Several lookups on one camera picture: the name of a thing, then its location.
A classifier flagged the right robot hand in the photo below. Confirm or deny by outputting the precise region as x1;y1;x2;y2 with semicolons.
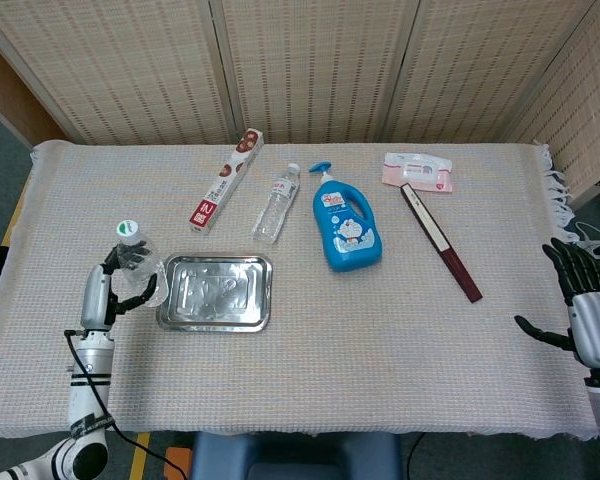
513;237;600;371

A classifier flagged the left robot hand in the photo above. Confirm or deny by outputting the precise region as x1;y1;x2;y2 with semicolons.
79;240;160;334

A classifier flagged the clear water bottle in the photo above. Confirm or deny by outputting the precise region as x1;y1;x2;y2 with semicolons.
114;218;170;308
251;162;302;245

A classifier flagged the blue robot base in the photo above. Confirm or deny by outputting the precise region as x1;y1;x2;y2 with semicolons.
189;430;404;480

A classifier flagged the stainless steel tray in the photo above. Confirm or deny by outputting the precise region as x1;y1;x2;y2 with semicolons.
155;253;274;334

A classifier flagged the blue pump soap bottle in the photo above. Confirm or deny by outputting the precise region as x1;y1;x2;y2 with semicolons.
308;160;384;274

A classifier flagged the red white cling film box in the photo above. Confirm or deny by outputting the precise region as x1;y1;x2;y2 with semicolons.
188;127;266;236

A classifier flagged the dark brown folded fan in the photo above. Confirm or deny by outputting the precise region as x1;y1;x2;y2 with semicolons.
399;182;484;304

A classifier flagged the pink wet wipes pack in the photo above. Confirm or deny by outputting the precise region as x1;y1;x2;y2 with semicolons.
381;151;454;196

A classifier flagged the beige woven tablecloth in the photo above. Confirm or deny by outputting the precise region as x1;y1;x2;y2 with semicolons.
0;139;600;441

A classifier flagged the bamboo folding screen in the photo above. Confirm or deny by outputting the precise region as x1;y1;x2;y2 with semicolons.
0;0;600;201

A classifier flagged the white cable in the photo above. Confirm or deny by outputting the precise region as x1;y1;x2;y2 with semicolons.
572;222;600;261

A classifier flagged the black cable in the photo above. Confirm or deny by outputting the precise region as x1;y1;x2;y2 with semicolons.
63;328;189;480

